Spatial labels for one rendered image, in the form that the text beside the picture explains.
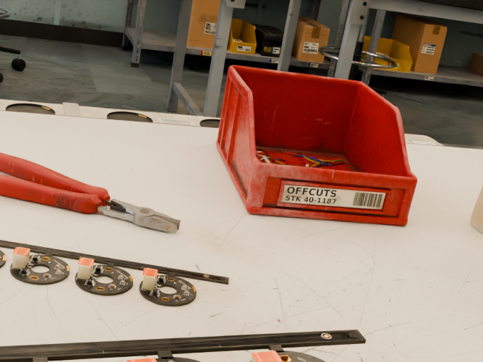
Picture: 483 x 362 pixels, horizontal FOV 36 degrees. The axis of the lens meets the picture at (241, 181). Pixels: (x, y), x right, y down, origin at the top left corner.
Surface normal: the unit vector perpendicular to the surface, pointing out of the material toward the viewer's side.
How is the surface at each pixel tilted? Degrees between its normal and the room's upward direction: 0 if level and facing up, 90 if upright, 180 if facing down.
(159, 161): 0
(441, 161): 0
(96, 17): 90
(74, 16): 90
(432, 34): 90
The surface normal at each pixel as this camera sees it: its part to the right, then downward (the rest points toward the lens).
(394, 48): -0.94, -0.08
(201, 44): 0.29, 0.37
